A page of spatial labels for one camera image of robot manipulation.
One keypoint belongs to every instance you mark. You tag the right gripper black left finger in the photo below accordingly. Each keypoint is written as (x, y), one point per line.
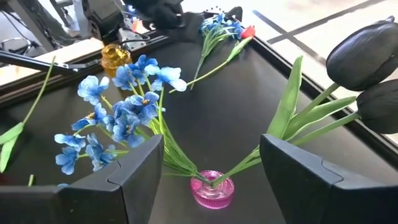
(93, 205)

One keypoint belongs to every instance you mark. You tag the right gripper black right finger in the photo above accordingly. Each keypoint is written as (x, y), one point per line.
(311, 199)

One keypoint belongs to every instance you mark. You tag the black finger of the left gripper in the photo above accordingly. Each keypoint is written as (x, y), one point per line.
(189, 28)

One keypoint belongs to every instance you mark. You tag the blue artificial flower bunch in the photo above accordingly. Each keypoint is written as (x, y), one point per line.
(140, 105)
(214, 28)

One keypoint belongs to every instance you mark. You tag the red artificial tulip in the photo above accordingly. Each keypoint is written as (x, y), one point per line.
(248, 31)

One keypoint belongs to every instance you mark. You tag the black artificial tulip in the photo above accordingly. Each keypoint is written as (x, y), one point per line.
(379, 105)
(363, 56)

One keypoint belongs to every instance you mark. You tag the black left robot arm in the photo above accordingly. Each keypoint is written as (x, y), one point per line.
(102, 15)

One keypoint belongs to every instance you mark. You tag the amber textured glass vase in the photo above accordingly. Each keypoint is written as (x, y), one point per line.
(115, 57)

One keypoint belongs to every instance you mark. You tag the pink ribbed glass vase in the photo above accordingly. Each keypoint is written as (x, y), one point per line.
(205, 196)

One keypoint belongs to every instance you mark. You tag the tan wooden board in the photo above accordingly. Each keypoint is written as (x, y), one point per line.
(77, 51)

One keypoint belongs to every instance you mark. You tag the black flat metal bar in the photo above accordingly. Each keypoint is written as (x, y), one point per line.
(31, 63)

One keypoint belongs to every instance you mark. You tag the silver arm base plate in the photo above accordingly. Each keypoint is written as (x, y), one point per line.
(130, 40)

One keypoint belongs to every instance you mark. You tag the black diagonal frame strut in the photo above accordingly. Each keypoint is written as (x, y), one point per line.
(34, 25)

